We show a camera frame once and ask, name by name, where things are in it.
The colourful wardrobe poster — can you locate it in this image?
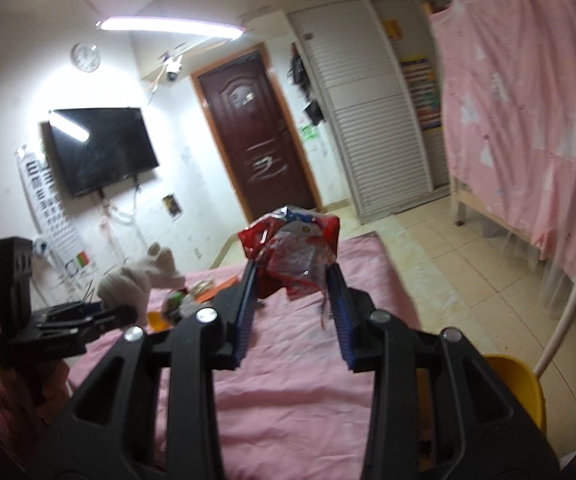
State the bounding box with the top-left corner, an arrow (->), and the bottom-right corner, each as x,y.
400,55 -> 442,132

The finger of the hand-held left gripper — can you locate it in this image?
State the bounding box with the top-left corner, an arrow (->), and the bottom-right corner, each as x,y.
75,306 -> 139,342

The wooden bed frame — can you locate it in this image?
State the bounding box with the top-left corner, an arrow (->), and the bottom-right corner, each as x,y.
450,177 -> 536,253

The eye chart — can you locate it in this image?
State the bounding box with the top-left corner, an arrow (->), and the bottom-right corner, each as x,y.
14,144 -> 95,283

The red snack wrapper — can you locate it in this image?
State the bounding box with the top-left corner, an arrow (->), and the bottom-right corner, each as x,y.
238,205 -> 342,332

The brown door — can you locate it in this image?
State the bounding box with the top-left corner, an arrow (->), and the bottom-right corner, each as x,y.
192,44 -> 325,226

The white louvered wardrobe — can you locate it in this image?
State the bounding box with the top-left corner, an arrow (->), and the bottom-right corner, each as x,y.
288,0 -> 453,226

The white paper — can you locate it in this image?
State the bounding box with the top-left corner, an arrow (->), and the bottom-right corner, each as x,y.
97,242 -> 189,321

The black hanging bag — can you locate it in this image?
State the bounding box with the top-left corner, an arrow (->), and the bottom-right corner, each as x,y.
288,44 -> 313,102

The white security camera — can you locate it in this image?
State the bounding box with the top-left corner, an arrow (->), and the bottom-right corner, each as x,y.
160,52 -> 185,84

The wall socket hole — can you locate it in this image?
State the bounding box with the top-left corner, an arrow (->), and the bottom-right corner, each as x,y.
162,193 -> 185,221

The yellow plastic bin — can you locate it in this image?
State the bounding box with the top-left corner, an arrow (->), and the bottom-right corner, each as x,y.
415,355 -> 547,463

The ceiling tube light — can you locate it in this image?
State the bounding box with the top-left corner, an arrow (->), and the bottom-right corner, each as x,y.
94,15 -> 247,42

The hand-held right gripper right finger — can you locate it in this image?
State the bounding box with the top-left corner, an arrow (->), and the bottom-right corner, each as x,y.
327,261 -> 554,480

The wall-mounted television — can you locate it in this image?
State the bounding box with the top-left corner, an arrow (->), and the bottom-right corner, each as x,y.
42,106 -> 162,199

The pink bed curtain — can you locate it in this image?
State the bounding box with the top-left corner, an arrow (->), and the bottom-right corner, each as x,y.
427,0 -> 576,313

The crumpled colourful packet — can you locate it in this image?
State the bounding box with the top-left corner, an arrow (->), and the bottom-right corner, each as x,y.
163,286 -> 210,322

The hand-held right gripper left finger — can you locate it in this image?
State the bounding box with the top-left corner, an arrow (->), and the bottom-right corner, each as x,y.
33,261 -> 261,480

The pink tablecloth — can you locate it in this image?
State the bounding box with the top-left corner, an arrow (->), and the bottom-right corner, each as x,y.
68,232 -> 425,480

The round wall clock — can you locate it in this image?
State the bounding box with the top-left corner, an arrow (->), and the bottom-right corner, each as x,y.
71,42 -> 102,74

